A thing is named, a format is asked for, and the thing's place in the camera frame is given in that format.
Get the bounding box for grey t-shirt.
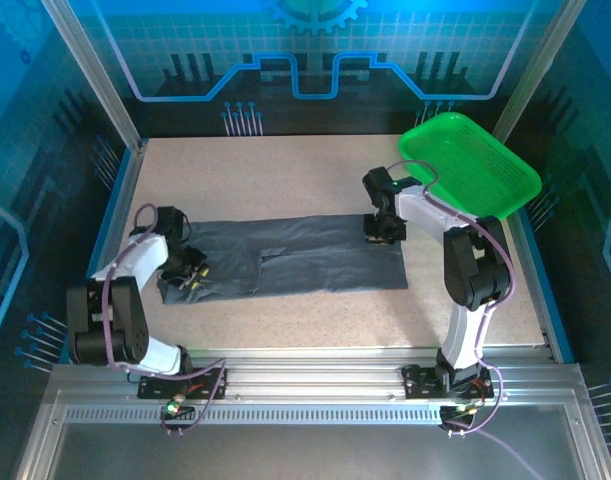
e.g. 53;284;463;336
156;213;410;307

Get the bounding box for green plastic basket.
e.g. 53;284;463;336
397;112;543;221

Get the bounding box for slotted metal strip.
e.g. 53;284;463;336
63;405;445;426

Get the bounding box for grey metal plate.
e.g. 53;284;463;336
14;389;611;480

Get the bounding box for aluminium side rail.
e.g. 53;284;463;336
502;209;561;361
67;138;149;364

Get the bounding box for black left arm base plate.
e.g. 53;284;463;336
137;362;230;401

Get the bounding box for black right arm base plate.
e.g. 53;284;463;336
401;363;495;401

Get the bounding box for aluminium mounting rail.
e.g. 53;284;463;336
49;347;584;401

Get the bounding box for aluminium frame post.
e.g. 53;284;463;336
40;0;149;154
490;0;589;146

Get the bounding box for purple loose cable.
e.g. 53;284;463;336
454;424;544;480

